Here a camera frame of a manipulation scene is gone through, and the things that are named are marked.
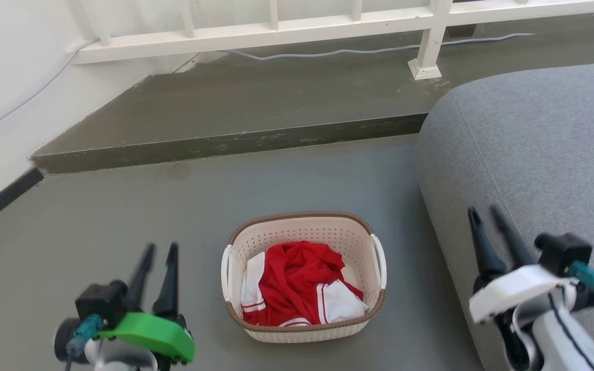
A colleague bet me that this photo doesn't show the red and white garment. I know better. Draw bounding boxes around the red and white garment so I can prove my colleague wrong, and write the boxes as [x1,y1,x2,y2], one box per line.
[240,241,369,327]

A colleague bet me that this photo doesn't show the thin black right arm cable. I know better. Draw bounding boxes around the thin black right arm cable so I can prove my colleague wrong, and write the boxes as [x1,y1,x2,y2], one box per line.
[548,292,594,369]

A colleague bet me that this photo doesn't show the black baseboard strip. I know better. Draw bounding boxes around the black baseboard strip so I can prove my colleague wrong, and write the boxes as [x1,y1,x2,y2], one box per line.
[0,167,45,238]

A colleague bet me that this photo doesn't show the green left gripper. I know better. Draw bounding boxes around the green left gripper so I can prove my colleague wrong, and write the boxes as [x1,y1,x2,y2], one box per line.
[98,242,196,365]

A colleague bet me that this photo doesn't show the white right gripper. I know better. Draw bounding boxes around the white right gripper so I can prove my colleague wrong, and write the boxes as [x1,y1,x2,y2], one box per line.
[467,205,579,325]

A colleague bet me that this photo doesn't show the grey fabric sofa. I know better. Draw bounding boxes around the grey fabric sofa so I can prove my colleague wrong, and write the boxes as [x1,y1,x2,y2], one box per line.
[416,61,594,371]

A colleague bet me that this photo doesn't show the white wooden railing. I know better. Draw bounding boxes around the white wooden railing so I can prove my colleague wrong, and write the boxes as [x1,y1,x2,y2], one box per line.
[70,0,594,80]

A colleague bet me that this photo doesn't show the left camera cable teal plug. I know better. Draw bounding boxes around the left camera cable teal plug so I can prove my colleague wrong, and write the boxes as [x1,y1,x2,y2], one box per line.
[64,315,104,371]

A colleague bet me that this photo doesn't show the cream plastic laundry basket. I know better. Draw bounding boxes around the cream plastic laundry basket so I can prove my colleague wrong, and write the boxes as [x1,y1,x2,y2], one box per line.
[221,211,388,344]

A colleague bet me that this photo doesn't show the light grey cable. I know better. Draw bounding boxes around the light grey cable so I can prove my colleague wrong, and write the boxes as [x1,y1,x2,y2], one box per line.
[0,40,96,151]
[220,33,535,60]

